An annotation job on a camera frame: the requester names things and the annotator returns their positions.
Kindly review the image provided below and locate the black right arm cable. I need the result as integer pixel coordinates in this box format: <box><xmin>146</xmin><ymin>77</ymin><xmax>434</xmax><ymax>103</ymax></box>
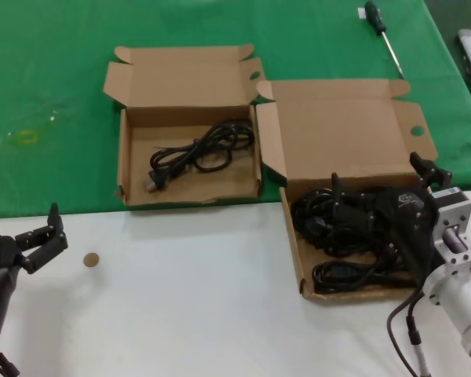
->
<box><xmin>386</xmin><ymin>290</ymin><xmax>431</xmax><ymax>377</ymax></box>

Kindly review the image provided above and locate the open brown cardboard box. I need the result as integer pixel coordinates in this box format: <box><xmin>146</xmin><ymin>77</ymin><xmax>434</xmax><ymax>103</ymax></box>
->
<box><xmin>103</xmin><ymin>42</ymin><xmax>268</xmax><ymax>207</ymax></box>
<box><xmin>254</xmin><ymin>78</ymin><xmax>440</xmax><ymax>303</ymax></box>

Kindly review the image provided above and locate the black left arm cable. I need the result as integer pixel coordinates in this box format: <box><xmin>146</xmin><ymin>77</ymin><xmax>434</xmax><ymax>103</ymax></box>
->
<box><xmin>0</xmin><ymin>347</ymin><xmax>20</xmax><ymax>377</ymax></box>

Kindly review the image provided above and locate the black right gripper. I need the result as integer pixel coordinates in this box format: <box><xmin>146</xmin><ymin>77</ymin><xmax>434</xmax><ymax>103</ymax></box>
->
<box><xmin>330</xmin><ymin>151</ymin><xmax>453</xmax><ymax>287</ymax></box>

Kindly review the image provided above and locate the green table cloth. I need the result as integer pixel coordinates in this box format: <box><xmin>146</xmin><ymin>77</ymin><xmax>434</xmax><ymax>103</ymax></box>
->
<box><xmin>0</xmin><ymin>0</ymin><xmax>471</xmax><ymax>219</ymax></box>

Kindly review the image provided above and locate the green handled screwdriver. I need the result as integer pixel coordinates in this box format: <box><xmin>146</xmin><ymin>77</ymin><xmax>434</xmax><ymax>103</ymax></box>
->
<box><xmin>363</xmin><ymin>0</ymin><xmax>404</xmax><ymax>78</ymax></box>

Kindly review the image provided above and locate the black power cable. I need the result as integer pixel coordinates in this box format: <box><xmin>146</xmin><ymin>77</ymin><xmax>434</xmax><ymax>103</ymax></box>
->
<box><xmin>144</xmin><ymin>119</ymin><xmax>256</xmax><ymax>193</ymax></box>
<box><xmin>290</xmin><ymin>187</ymin><xmax>338</xmax><ymax>256</ymax></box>
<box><xmin>312</xmin><ymin>261</ymin><xmax>421</xmax><ymax>294</ymax></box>
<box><xmin>323</xmin><ymin>223</ymin><xmax>407</xmax><ymax>272</ymax></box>

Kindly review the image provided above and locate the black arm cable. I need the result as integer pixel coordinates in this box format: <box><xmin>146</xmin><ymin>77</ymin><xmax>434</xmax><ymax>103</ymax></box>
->
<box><xmin>386</xmin><ymin>290</ymin><xmax>431</xmax><ymax>377</ymax></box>
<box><xmin>0</xmin><ymin>347</ymin><xmax>20</xmax><ymax>377</ymax></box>

